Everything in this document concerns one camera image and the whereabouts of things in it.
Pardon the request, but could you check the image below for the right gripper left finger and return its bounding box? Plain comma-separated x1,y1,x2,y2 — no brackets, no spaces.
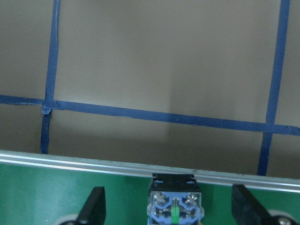
76,187,106,225

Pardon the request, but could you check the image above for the green conveyor belt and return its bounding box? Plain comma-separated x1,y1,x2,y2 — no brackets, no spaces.
0,150,300,225

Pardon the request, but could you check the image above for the red push button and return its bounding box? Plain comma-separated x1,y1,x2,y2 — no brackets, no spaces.
147,173,204,225

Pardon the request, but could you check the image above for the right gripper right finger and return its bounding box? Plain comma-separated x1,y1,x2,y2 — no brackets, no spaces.
232,184,276,225

